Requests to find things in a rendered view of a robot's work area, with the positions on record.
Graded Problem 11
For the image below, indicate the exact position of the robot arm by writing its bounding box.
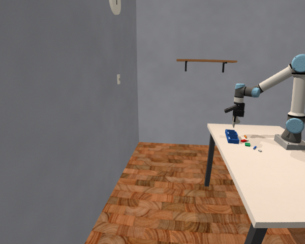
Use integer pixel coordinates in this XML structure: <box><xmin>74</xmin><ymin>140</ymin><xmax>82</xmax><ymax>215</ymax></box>
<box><xmin>234</xmin><ymin>54</ymin><xmax>305</xmax><ymax>143</ymax></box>

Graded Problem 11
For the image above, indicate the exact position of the blue rack of bins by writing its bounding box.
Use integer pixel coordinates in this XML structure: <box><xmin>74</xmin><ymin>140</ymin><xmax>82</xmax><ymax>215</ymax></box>
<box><xmin>225</xmin><ymin>129</ymin><xmax>239</xmax><ymax>144</ymax></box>

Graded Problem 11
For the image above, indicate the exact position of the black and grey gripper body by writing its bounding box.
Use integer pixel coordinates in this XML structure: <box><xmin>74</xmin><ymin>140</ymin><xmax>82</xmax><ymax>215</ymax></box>
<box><xmin>233</xmin><ymin>102</ymin><xmax>245</xmax><ymax>117</ymax></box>

